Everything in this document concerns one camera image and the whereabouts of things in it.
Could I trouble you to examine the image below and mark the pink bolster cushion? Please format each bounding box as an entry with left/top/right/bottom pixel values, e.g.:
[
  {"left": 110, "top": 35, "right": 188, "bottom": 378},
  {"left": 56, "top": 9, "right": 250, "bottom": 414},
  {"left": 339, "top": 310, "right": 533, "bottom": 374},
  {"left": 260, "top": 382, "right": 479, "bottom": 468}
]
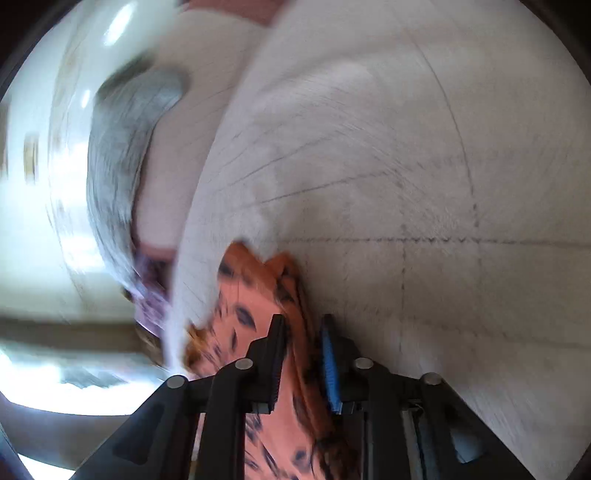
[{"left": 131, "top": 0, "right": 282, "bottom": 259}]

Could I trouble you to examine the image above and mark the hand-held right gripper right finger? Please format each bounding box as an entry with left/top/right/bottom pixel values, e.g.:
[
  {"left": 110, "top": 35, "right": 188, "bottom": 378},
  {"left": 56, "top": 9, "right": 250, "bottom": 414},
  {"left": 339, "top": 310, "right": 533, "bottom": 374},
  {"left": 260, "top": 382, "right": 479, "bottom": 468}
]
[{"left": 318, "top": 314, "right": 536, "bottom": 480}]

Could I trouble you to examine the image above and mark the orange black floral cloth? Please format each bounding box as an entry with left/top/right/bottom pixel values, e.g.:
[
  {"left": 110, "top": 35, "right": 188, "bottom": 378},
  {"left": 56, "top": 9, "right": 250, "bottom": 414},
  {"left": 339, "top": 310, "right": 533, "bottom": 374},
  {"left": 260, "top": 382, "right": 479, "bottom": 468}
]
[{"left": 185, "top": 240, "right": 365, "bottom": 480}]

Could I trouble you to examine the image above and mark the grey quilted blanket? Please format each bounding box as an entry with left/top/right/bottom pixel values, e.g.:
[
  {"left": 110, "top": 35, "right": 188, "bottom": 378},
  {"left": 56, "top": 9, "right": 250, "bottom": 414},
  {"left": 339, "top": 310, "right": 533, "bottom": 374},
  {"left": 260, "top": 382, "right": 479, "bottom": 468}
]
[{"left": 85, "top": 69, "right": 190, "bottom": 296}]

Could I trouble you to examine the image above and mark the purple floral cloth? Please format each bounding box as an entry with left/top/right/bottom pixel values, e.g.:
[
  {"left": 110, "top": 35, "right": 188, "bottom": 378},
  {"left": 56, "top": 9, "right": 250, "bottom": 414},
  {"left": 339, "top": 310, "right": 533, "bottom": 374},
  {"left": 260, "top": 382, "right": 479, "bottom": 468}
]
[{"left": 131, "top": 249, "right": 174, "bottom": 333}]

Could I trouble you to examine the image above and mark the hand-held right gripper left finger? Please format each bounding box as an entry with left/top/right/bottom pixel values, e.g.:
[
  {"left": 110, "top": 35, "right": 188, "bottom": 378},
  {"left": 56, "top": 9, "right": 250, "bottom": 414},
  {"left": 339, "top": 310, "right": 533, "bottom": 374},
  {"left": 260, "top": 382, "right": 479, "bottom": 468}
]
[{"left": 69, "top": 314, "right": 287, "bottom": 480}]

